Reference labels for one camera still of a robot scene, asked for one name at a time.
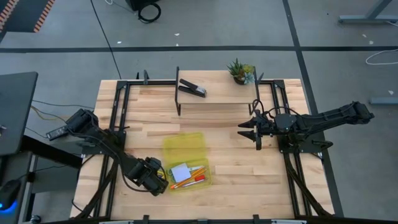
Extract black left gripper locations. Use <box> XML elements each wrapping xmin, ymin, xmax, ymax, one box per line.
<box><xmin>127</xmin><ymin>156</ymin><xmax>170</xmax><ymax>197</ymax></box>

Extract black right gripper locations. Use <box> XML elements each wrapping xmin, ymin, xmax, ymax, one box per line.
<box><xmin>237</xmin><ymin>113</ymin><xmax>282</xmax><ymax>151</ymax></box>

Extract pale sticky note pad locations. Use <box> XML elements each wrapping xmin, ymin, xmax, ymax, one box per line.
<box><xmin>170</xmin><ymin>162</ymin><xmax>192</xmax><ymax>184</ymax></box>

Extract yellow translucent pencil case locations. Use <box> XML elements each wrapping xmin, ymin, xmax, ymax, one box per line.
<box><xmin>157</xmin><ymin>131</ymin><xmax>213</xmax><ymax>194</ymax></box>

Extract orange markers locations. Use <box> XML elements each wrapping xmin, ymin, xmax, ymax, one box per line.
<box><xmin>172</xmin><ymin>167</ymin><xmax>206</xmax><ymax>188</ymax></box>

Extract wooden shelf riser black legs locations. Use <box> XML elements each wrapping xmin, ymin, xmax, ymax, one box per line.
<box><xmin>174</xmin><ymin>65</ymin><xmax>262</xmax><ymax>117</ymax></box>

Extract potted succulent plant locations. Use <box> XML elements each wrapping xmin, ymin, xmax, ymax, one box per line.
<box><xmin>226</xmin><ymin>57</ymin><xmax>256</xmax><ymax>86</ymax></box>

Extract black stapler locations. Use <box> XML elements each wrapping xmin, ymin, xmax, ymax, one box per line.
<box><xmin>178</xmin><ymin>78</ymin><xmax>208</xmax><ymax>99</ymax></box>

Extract black power adapter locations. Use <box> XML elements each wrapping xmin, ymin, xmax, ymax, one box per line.
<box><xmin>45</xmin><ymin>125</ymin><xmax>68</xmax><ymax>141</ymax></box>

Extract grey table foot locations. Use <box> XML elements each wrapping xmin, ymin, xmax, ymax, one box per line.
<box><xmin>368</xmin><ymin>96</ymin><xmax>398</xmax><ymax>106</ymax></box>

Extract black computer mouse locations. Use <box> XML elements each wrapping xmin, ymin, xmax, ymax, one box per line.
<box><xmin>0</xmin><ymin>179</ymin><xmax>22</xmax><ymax>212</ymax></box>

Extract grey table leg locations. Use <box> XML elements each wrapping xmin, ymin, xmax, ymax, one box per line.
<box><xmin>338</xmin><ymin>0</ymin><xmax>398</xmax><ymax>26</ymax></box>

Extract black equipment box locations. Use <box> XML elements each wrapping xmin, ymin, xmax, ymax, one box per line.
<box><xmin>125</xmin><ymin>0</ymin><xmax>160</xmax><ymax>12</ymax></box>

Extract orange striped floor mat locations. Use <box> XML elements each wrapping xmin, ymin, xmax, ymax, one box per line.
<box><xmin>0</xmin><ymin>0</ymin><xmax>57</xmax><ymax>34</ymax></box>

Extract yellow cable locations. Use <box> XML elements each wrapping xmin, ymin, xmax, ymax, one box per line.
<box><xmin>30</xmin><ymin>105</ymin><xmax>68</xmax><ymax>122</ymax></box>

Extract long black floor cable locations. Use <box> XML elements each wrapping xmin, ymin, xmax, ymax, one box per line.
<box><xmin>90</xmin><ymin>0</ymin><xmax>123</xmax><ymax>80</ymax></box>

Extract white floor cable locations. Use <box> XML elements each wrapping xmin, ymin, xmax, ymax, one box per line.
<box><xmin>364</xmin><ymin>47</ymin><xmax>398</xmax><ymax>67</ymax></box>

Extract coiled black cable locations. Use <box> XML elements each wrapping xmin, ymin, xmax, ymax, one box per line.
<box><xmin>137</xmin><ymin>2</ymin><xmax>162</xmax><ymax>24</ymax></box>

